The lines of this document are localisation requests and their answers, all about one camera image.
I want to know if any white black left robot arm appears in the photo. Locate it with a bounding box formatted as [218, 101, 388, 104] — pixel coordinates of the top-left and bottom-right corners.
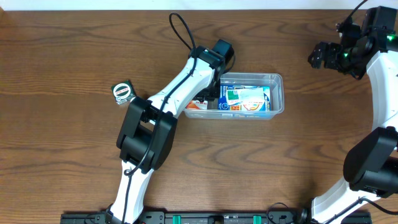
[105, 40, 234, 223]

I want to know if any red orange medicine box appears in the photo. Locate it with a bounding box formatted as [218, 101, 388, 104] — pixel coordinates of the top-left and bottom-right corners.
[186, 100, 208, 110]

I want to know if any blue Kool Fever box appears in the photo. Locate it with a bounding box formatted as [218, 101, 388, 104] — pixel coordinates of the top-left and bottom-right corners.
[217, 85, 271, 111]

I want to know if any clear plastic container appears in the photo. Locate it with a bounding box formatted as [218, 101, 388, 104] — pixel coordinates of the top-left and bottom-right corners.
[184, 72, 285, 120]

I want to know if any dark green round-logo box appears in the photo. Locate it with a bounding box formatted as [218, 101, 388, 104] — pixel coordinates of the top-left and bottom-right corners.
[111, 80, 137, 105]

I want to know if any white green Panadol box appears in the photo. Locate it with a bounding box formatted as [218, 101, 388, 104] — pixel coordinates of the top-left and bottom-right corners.
[226, 88, 264, 105]

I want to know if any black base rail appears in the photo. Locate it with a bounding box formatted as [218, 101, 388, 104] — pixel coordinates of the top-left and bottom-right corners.
[60, 210, 373, 224]

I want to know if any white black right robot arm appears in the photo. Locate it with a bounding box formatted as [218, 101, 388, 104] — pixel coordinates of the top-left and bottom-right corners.
[297, 6, 397, 223]

